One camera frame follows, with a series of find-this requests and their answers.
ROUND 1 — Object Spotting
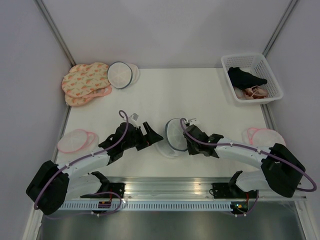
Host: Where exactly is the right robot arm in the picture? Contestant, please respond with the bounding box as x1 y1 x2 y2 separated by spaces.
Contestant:
183 124 306 198

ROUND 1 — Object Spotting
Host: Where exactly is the pink-trim mesh bag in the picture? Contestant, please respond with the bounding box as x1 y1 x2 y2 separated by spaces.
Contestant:
241 127 287 147
57 129 99 154

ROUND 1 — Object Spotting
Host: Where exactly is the blue-zip mesh laundry bag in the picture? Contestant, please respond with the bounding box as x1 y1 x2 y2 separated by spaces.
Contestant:
156 118 188 158

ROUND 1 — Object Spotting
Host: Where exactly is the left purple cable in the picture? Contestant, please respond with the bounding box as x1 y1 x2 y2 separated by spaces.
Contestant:
33 109 130 220

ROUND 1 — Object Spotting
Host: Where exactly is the black bra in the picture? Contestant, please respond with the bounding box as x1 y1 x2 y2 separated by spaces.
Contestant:
227 67 268 90

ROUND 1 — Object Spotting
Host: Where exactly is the white slotted cable duct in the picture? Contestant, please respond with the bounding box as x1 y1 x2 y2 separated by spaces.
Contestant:
59 200 232 212

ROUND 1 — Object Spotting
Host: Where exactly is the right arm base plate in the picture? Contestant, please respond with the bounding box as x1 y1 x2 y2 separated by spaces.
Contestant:
211 182 258 200

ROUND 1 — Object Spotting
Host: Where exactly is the white plastic basket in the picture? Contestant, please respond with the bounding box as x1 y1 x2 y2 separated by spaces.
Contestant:
221 53 284 106

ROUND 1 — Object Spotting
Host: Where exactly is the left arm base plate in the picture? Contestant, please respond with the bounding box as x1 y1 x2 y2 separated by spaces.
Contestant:
80 182 126 199

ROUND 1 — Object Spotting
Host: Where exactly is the floral laundry bag bottom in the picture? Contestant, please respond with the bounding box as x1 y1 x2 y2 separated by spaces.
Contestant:
64 94 93 107

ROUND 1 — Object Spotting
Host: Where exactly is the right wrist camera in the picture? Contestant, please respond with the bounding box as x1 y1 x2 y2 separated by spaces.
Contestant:
185 118 200 126

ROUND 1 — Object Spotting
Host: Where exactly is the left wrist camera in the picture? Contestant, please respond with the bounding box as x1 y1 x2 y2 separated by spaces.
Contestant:
128 113 139 128

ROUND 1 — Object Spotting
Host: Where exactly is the pink bra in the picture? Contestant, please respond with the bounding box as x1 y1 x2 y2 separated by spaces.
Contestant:
242 85 269 100

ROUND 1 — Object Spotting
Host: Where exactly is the floral laundry bag top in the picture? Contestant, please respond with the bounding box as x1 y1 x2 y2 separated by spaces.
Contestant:
61 62 110 98

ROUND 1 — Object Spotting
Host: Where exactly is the aluminium rail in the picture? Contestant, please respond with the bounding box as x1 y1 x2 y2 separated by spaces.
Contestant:
34 176 308 201

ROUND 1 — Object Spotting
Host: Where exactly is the pink-trim mesh bag left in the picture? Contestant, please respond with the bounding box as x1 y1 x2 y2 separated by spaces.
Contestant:
57 129 99 154

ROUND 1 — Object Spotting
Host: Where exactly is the pink-trim mesh bag right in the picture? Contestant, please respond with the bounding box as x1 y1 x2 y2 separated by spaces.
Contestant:
241 127 287 147

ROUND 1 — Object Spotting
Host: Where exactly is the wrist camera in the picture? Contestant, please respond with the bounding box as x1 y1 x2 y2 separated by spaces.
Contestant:
185 118 200 126
128 113 139 128

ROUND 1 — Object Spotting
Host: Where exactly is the white mesh bag behind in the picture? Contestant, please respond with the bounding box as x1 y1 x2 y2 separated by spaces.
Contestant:
127 63 140 85

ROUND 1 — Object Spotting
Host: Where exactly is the floral laundry bag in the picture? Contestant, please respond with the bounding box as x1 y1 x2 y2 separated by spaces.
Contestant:
61 62 110 98
64 94 93 107

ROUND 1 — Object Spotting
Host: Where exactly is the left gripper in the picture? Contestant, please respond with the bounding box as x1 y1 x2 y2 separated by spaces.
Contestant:
122 122 163 151

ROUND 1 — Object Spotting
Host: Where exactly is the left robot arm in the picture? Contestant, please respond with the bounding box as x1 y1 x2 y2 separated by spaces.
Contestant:
26 122 164 216

